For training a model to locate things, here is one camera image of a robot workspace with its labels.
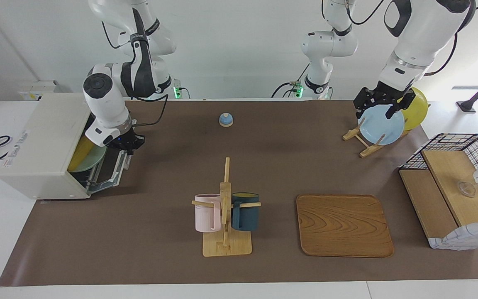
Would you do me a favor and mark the glass oven door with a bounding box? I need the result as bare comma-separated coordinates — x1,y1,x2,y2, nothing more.
86,147,134,196

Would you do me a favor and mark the pale green plate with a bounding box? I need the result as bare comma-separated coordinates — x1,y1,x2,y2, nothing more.
71,143,107,174

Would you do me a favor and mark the yellow corn cob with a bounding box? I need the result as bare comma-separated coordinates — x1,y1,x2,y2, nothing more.
68,135,94,173

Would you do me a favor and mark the beige toaster oven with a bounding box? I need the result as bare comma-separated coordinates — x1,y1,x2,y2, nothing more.
0,92,134,200

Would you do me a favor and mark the light blue plate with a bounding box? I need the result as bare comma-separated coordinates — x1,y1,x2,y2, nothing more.
357,106,405,146

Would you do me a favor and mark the yellow plate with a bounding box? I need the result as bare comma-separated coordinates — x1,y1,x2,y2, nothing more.
399,86,429,131

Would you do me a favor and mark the wooden plate rack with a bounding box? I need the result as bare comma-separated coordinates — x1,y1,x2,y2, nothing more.
342,118,412,159

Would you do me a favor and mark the brown table mat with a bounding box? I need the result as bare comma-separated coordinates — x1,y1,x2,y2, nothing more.
0,99,478,287

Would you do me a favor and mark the wooden stepped shelf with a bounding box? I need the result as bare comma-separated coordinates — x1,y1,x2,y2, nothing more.
399,149,478,250

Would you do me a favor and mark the pink mug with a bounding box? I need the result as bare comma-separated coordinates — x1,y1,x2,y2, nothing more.
194,194,223,233

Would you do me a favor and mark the small clear glass dish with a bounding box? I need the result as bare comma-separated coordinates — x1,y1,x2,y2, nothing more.
457,181,477,198

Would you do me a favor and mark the brown wooden tray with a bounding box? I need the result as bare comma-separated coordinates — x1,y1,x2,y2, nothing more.
296,194,394,258

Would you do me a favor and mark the wooden mug rack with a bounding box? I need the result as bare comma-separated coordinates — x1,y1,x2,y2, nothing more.
191,157,261,257

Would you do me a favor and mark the dark teal mug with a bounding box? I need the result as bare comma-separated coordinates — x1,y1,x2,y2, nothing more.
231,192,260,232

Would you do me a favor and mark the wooden box shelf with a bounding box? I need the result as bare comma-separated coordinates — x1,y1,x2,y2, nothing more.
428,219,478,251

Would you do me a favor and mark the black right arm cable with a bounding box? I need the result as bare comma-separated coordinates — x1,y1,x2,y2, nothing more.
101,21,169,126

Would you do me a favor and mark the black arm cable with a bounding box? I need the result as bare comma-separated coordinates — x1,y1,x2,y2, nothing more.
424,33,459,77
101,21,169,126

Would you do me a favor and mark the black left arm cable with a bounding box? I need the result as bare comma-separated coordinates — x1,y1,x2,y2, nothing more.
424,33,459,77

